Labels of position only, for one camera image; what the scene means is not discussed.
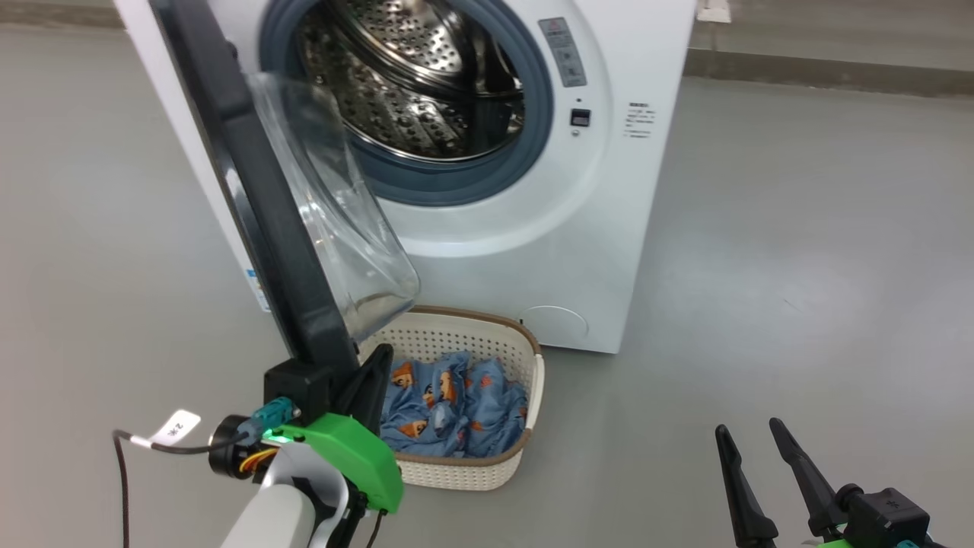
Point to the small printed text label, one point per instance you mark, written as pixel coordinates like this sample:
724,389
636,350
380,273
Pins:
638,120

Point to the grey warning sticker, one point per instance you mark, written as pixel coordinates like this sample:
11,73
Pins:
563,52

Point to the perforated steel washer drum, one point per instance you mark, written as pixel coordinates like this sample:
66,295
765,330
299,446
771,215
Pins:
411,91

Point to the cream perforated plastic laundry basket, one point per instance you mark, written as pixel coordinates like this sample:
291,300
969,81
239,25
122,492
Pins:
456,472

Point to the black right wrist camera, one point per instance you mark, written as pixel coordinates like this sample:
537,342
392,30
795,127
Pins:
886,517

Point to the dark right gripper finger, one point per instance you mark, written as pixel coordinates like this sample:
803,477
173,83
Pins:
749,510
814,495

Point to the white front-load washing machine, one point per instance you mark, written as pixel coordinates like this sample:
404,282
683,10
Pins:
533,251

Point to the black door latch socket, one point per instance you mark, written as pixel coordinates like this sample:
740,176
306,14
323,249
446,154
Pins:
580,117

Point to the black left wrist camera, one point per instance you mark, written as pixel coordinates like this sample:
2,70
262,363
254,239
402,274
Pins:
300,388

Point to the black round glass washer door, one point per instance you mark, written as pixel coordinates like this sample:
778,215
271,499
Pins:
266,213

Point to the blue garment with cream lining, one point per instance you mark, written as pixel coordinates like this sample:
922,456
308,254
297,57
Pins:
418,411

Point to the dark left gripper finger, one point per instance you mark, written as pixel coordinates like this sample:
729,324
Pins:
369,388

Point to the blue energy label sticker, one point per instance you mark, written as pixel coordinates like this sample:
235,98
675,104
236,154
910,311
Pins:
259,293

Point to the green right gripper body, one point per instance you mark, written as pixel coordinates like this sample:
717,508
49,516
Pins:
838,543

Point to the round white drain filter cover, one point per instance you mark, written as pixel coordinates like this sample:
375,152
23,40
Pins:
555,323

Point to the white wall fixture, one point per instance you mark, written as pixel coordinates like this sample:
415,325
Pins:
714,9

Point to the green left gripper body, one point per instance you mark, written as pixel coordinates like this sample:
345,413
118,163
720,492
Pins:
358,449

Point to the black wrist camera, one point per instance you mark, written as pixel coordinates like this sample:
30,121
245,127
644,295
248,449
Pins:
300,388
886,517

